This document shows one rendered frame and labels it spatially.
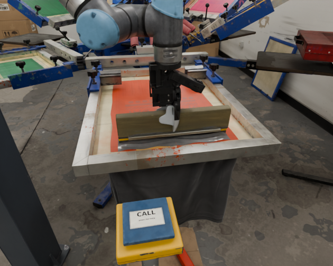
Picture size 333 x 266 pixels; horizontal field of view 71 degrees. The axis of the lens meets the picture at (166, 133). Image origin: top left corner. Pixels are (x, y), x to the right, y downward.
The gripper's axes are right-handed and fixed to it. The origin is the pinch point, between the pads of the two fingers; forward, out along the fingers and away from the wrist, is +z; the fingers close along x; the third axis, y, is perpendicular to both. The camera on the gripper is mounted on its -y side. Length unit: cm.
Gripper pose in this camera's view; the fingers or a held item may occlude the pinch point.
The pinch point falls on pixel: (174, 124)
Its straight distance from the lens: 74.1
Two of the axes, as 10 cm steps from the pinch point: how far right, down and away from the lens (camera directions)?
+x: 1.8, 5.3, -8.3
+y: -9.8, 1.0, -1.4
